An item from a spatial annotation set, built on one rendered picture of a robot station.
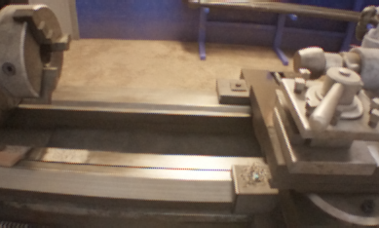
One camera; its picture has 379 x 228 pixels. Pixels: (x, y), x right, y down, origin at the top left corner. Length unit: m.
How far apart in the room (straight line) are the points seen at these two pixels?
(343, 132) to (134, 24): 3.59
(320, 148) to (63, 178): 0.59
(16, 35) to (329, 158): 0.70
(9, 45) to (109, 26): 3.31
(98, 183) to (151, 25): 3.29
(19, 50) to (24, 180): 0.33
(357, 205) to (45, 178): 0.72
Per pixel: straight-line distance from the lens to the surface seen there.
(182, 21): 3.86
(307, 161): 0.52
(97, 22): 4.03
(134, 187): 0.73
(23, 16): 0.74
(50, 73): 0.81
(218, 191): 0.73
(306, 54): 0.79
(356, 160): 0.57
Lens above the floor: 1.39
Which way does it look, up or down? 35 degrees down
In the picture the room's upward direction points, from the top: 4 degrees clockwise
